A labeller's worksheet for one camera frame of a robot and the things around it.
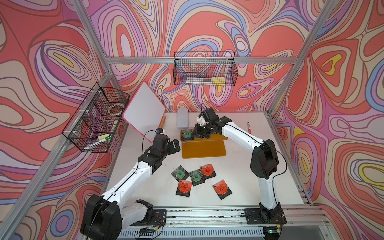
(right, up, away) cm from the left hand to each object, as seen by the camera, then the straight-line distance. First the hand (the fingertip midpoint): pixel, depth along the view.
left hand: (173, 143), depth 84 cm
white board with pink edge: (-13, +17, -10) cm, 24 cm away
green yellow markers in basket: (-33, +4, -12) cm, 35 cm away
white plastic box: (+3, +16, +32) cm, 36 cm away
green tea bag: (+14, -20, +2) cm, 24 cm away
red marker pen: (+53, +8, +25) cm, 59 cm away
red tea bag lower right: (+28, -26, -2) cm, 38 cm away
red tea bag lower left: (+6, -25, -1) cm, 26 cm away
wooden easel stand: (-11, +13, +25) cm, 30 cm away
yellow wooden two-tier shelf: (+25, -4, +17) cm, 31 cm away
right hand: (+11, +3, +4) cm, 12 cm away
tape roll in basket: (-35, +23, +4) cm, 42 cm away
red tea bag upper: (+20, -17, +5) cm, 27 cm away
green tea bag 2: (+8, +5, +5) cm, 10 cm away
